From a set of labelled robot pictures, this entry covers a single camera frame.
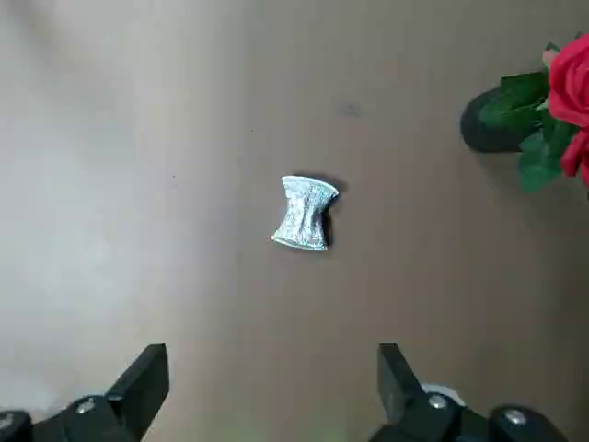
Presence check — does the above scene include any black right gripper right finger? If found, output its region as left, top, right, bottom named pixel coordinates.
left=367, top=343, right=572, bottom=442

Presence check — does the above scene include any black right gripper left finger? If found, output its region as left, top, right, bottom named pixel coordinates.
left=0, top=343, right=170, bottom=442

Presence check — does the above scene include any silver sponge cloth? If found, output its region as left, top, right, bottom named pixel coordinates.
left=269, top=174, right=342, bottom=253

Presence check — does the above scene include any black vase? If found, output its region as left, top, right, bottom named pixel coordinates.
left=459, top=85, right=542, bottom=154

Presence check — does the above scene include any artificial red rose bouquet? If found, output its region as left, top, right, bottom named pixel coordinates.
left=499, top=29, right=589, bottom=194

